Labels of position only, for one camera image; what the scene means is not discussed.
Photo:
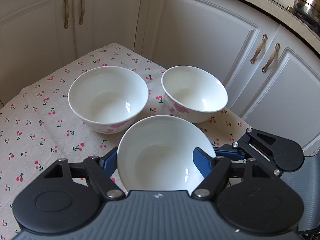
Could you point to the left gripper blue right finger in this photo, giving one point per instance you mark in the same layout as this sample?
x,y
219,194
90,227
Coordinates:
x,y
204,162

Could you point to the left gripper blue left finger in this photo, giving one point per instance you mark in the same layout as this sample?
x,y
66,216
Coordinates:
x,y
108,162

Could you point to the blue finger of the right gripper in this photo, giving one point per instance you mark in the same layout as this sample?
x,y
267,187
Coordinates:
x,y
229,152

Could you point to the white bowl pink flowers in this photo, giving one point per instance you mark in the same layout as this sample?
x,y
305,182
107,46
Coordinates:
x,y
108,99

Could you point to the white cabinet row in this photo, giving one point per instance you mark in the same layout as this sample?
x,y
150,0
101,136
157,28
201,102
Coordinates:
x,y
267,59

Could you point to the steel pot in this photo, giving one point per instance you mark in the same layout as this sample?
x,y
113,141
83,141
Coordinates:
x,y
308,9

